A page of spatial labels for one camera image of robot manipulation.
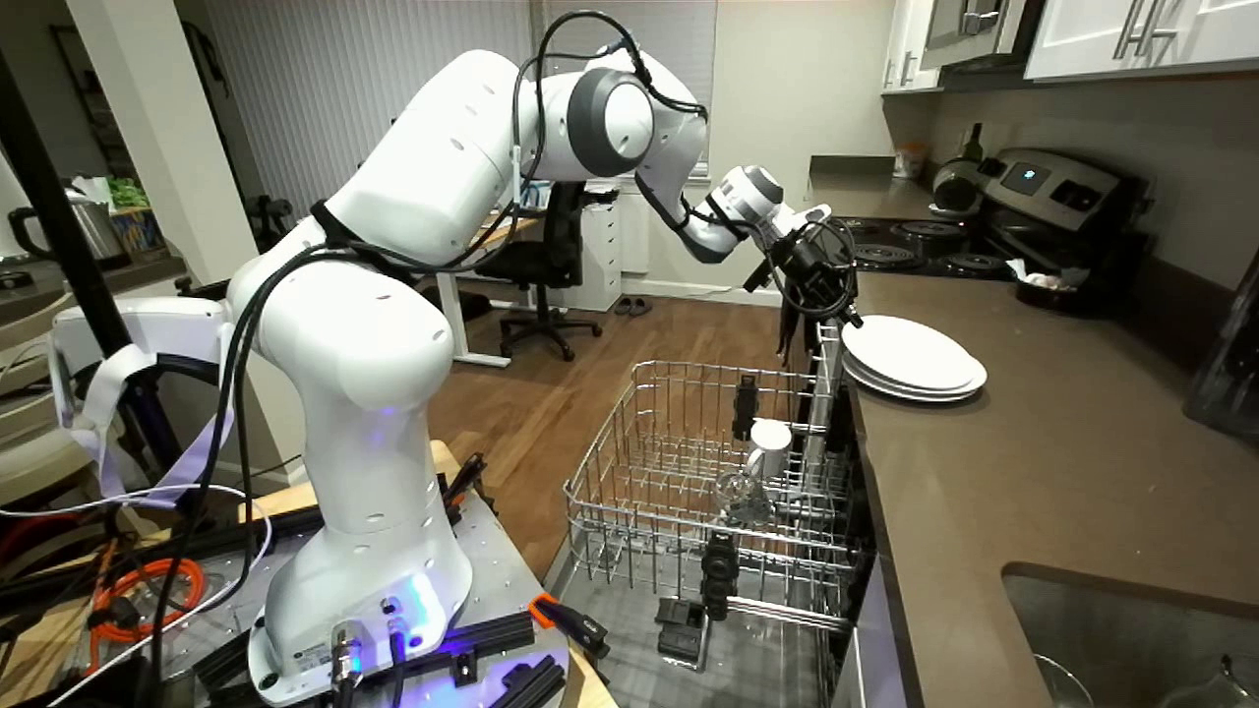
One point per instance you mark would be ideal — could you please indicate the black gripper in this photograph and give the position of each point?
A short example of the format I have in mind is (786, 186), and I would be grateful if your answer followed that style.
(811, 259)

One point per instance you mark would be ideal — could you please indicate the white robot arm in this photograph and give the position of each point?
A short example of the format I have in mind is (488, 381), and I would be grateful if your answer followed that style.
(356, 354)

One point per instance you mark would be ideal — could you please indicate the dishwasher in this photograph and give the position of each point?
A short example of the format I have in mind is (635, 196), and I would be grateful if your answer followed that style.
(630, 670)

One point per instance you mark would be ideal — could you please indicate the white ceramic mug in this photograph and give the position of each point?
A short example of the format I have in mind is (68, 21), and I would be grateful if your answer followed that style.
(773, 442)

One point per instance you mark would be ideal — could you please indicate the black steel stove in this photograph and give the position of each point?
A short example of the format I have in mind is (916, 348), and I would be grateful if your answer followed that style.
(947, 241)

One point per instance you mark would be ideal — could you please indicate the clear drinking glass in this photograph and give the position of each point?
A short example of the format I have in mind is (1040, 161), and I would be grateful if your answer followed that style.
(746, 498)

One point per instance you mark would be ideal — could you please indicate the black dish with cloth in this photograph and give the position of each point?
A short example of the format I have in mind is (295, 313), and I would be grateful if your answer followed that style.
(1057, 291)

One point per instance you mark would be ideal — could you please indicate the black office chair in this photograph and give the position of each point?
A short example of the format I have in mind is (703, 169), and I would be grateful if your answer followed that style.
(544, 259)

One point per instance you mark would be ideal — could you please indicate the black cutlery basket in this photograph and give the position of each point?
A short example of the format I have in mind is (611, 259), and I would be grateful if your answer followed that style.
(683, 630)

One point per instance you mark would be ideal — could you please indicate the wooden desk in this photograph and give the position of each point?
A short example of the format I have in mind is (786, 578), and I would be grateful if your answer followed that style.
(454, 317)

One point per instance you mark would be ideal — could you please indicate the black bar clamp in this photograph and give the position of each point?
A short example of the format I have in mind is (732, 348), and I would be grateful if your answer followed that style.
(504, 641)

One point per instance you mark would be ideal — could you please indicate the steel kitchen sink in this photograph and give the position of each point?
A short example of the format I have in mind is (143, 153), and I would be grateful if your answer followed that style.
(1125, 641)

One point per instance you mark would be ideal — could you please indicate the black tripod pole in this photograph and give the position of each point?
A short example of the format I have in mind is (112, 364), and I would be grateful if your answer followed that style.
(64, 236)

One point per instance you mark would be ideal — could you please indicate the white wall cabinet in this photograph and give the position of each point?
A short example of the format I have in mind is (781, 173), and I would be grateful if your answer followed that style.
(910, 43)
(1144, 34)

